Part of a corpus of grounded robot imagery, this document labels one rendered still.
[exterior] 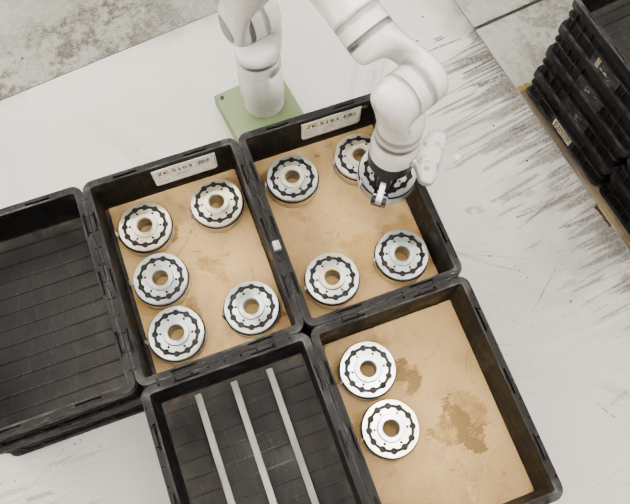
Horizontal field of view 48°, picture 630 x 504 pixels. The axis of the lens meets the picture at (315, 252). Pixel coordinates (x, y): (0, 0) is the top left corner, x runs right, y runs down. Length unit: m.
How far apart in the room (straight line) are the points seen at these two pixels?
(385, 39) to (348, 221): 0.54
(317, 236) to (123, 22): 1.55
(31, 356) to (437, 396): 0.75
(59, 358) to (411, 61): 0.83
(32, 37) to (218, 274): 1.62
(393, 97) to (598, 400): 0.85
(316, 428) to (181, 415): 0.24
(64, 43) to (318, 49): 1.23
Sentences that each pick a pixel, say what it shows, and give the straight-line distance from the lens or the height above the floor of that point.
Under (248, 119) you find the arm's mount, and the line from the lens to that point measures 1.60.
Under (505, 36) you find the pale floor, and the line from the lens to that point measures 2.74.
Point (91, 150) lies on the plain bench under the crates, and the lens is 1.67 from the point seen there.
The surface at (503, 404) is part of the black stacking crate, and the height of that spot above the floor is 0.86.
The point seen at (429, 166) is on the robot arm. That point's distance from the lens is 1.09.
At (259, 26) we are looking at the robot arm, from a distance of 1.35.
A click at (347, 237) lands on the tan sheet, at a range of 1.39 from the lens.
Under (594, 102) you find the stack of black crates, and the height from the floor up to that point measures 0.40.
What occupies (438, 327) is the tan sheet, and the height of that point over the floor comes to 0.83.
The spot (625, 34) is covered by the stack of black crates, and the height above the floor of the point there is 0.49.
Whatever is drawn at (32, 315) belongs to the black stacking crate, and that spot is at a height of 0.83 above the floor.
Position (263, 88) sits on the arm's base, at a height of 0.86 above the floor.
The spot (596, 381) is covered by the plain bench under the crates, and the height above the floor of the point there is 0.70.
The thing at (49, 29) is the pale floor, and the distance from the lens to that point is 2.80.
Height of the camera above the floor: 2.13
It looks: 71 degrees down
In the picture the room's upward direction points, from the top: 3 degrees clockwise
